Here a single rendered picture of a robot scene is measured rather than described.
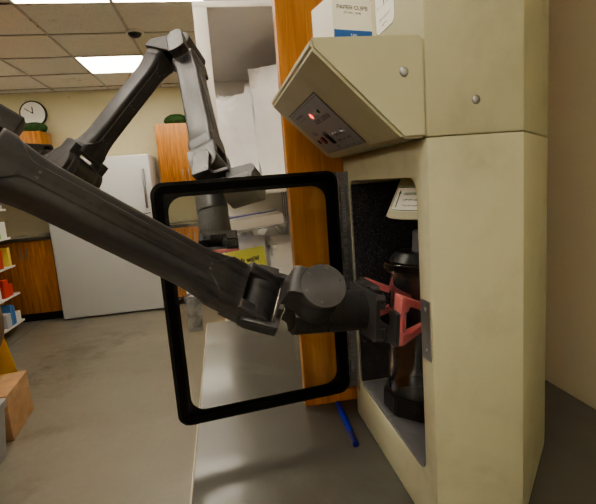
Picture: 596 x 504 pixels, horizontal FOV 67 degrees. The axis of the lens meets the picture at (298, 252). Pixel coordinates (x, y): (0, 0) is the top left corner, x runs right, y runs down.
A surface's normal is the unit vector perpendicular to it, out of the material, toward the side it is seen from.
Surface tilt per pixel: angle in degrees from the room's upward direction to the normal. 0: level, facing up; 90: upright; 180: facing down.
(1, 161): 71
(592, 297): 90
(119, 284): 90
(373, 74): 90
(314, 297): 55
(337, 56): 90
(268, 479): 0
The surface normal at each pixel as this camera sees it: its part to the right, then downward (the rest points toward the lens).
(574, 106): -0.98, 0.10
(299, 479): -0.07, -0.99
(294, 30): 0.17, 0.14
